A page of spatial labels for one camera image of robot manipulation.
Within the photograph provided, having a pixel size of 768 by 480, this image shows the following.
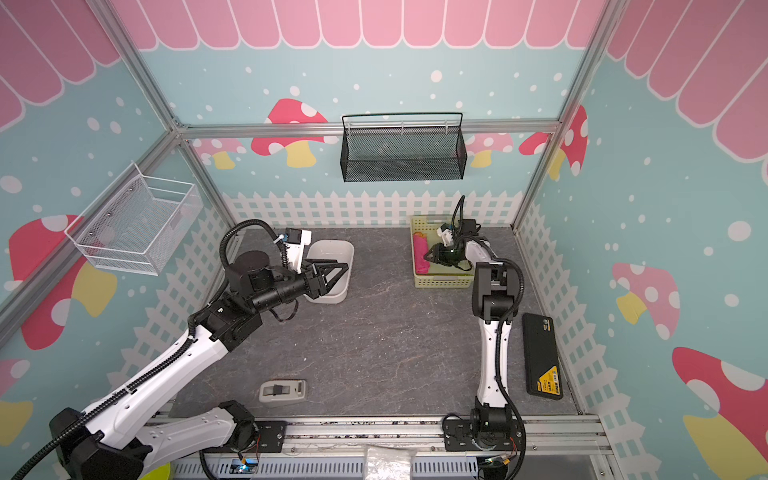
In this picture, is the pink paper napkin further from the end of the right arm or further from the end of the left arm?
the end of the left arm

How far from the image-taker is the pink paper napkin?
105cm

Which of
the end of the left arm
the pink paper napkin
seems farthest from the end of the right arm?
the end of the left arm
